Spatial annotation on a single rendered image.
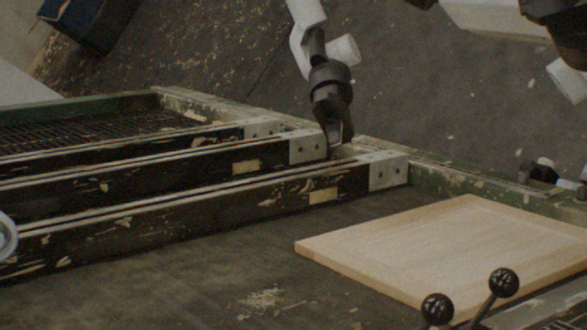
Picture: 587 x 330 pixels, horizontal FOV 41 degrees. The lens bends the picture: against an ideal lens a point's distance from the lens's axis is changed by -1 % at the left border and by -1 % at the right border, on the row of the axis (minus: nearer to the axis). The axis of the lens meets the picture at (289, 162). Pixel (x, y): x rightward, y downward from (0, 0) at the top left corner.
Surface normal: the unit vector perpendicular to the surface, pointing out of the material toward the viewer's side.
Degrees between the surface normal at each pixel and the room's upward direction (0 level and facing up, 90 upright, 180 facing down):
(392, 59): 0
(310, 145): 90
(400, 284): 53
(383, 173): 90
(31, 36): 90
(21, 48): 90
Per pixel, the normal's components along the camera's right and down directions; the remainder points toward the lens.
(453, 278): 0.00, -0.97
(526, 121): -0.62, -0.46
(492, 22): -0.68, 0.63
